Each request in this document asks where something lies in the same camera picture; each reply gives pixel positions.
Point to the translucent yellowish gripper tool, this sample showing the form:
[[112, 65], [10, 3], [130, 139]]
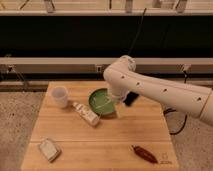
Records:
[[119, 106]]

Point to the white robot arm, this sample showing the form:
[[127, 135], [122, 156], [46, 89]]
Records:
[[191, 99]]

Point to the black smartphone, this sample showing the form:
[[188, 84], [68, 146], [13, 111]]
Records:
[[131, 97]]

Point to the green bowl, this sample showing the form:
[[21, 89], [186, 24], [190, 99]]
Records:
[[100, 103]]

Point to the white plastic bottle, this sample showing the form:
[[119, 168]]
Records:
[[87, 114]]

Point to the brown chili pepper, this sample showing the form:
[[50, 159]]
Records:
[[145, 154]]

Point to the white plastic cup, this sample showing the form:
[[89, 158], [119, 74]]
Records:
[[60, 96]]

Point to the wall power outlet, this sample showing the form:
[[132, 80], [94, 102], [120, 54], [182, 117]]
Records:
[[99, 69]]

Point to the left wall outlet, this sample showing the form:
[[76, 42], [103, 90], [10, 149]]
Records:
[[10, 69]]

